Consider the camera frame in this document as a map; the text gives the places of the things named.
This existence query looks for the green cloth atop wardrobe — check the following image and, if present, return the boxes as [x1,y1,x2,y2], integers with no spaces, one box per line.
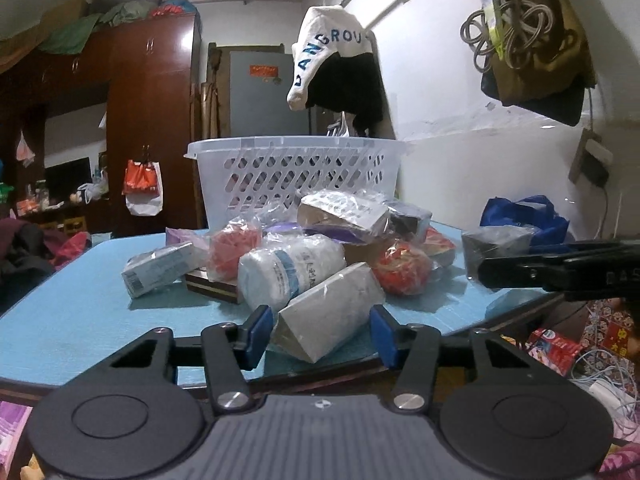
[38,1,158,55]

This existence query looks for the white round bottle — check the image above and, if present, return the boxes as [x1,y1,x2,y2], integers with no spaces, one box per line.
[238,234,346,312]

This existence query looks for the pile of dark clothes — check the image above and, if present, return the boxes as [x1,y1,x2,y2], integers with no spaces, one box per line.
[1,218,91,278]

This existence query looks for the coiled grey cable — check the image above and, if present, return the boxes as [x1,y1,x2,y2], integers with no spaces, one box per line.
[459,0,554,74]

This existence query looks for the white plastic lattice basket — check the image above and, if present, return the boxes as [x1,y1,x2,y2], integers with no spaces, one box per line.
[186,136,408,230]

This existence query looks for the red packets bag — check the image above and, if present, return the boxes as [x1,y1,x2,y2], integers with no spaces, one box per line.
[372,240,434,296]

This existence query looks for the orange and white hanging bag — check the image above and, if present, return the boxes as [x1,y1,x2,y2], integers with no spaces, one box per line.
[122,160,164,217]

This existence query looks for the white wall power adapter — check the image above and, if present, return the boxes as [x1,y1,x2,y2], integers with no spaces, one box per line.
[568,128,613,188]

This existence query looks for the dark red wooden wardrobe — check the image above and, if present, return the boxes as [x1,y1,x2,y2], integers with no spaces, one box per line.
[1,13,203,237]

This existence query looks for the black monitor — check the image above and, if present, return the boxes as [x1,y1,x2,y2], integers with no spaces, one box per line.
[44,157,92,203]

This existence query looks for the white grey medicine box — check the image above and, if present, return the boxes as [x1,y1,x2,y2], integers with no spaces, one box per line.
[122,242,208,299]

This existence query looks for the light purple box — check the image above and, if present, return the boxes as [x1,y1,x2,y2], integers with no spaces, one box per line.
[165,228,209,250]

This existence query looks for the red rubber bands bag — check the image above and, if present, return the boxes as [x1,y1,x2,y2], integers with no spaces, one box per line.
[206,217,262,282]

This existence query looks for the dark purple box in bag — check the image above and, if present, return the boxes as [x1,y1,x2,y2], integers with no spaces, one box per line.
[386,200,433,242]

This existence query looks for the white hoodie with blue letters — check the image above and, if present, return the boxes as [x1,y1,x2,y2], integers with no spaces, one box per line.
[286,6,373,110]

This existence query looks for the brown hanging bag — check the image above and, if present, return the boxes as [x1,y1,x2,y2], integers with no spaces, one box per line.
[480,0,596,126]

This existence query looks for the grey metal door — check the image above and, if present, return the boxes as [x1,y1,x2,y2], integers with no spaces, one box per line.
[229,51,310,136]

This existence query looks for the black hanging garment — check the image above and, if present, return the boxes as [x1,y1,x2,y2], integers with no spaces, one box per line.
[306,52,383,132]

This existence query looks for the red wrapped packets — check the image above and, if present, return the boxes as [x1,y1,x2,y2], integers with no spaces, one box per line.
[422,226,456,268]

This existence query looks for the blue fabric bag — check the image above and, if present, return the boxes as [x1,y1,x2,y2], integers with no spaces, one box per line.
[480,195,570,247]

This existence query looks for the black Kent cigarette box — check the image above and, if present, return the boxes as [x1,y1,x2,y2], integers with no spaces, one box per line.
[184,269,243,304]

